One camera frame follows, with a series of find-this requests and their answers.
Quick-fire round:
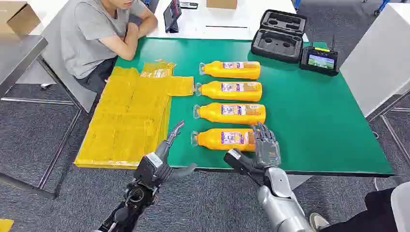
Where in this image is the white desk with side panel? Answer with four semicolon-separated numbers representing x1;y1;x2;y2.
16;0;97;113

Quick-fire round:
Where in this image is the yellow floor object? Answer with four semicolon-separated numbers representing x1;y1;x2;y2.
0;218;15;232

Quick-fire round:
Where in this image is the steel table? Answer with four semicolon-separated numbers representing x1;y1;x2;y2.
0;34;83;199

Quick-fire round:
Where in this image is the black tablet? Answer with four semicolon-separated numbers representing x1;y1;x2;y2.
163;0;183;34

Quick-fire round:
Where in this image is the crumpled yellow plastic wrapper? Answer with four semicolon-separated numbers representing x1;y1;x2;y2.
140;59;176;79

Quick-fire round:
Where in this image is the black foam-lined case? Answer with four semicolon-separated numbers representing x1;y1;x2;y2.
250;9;308;64

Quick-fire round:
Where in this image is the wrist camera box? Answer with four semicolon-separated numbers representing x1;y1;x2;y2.
223;148;266;185
134;152;164;189

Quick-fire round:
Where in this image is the seated person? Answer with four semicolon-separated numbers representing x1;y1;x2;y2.
60;0;159;94

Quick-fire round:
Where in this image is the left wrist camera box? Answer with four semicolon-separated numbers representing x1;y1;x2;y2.
134;152;164;189

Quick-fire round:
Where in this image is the black remote controller with screen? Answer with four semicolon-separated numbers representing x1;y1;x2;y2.
299;34;340;77

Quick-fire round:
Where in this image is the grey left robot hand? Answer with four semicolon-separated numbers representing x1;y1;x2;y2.
155;120;198;184

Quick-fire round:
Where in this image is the blue metal rack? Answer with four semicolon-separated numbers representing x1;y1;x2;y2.
363;0;390;16

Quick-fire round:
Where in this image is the white tilted panel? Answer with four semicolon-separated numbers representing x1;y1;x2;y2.
339;2;410;118

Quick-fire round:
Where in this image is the white table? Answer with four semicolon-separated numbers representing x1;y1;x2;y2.
147;0;310;43

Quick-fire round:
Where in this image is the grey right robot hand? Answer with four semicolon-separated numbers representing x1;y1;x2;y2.
251;122;282;170

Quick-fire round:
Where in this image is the green table mat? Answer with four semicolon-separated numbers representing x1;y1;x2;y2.
114;37;395;176

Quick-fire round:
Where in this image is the orange drink bottle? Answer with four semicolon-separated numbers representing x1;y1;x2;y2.
195;80;263;102
190;128;257;152
199;60;262;80
193;102;266;126

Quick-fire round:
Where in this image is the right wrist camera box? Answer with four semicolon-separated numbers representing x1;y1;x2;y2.
223;148;266;185

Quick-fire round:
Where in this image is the small cardboard box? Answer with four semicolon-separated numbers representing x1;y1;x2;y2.
206;0;238;10

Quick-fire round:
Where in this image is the person with black trousers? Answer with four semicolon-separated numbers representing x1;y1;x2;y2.
308;182;410;232

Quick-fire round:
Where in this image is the large cardboard box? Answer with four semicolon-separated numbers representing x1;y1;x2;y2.
0;0;41;36

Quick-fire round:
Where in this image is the yellow sheet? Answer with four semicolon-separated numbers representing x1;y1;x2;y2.
73;60;195;170

